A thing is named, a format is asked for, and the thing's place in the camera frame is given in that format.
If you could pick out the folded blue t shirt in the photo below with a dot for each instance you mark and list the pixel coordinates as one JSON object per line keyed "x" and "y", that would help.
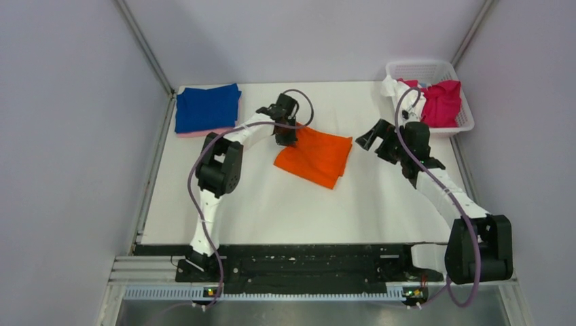
{"x": 197, "y": 96}

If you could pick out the crumpled magenta t shirt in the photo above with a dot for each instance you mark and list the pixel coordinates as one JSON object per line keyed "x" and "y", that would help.
{"x": 443, "y": 103}

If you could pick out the orange t shirt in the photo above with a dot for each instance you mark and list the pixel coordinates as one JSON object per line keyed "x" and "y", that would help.
{"x": 316, "y": 156}

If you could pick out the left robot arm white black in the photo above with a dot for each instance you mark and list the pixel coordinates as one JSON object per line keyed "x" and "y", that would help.
{"x": 217, "y": 170}

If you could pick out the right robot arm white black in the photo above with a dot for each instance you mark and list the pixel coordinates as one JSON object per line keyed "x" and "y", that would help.
{"x": 480, "y": 243}

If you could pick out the white plastic laundry basket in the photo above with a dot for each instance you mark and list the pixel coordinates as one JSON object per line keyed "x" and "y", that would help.
{"x": 427, "y": 73}

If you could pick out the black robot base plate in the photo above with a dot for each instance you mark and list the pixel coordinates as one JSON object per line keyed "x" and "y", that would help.
{"x": 399, "y": 253}

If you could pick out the crumpled white t shirt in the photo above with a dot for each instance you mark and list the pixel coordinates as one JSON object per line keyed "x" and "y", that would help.
{"x": 409, "y": 104}

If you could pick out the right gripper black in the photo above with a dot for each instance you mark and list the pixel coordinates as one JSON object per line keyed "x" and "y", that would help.
{"x": 385, "y": 130}

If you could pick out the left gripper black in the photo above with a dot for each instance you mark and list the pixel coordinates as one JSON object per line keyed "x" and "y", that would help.
{"x": 286, "y": 140}

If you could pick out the folded pink t shirt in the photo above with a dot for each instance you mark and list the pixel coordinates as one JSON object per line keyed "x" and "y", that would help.
{"x": 198, "y": 133}

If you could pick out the aluminium frame rail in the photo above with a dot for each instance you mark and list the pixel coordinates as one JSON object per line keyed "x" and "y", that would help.
{"x": 144, "y": 270}

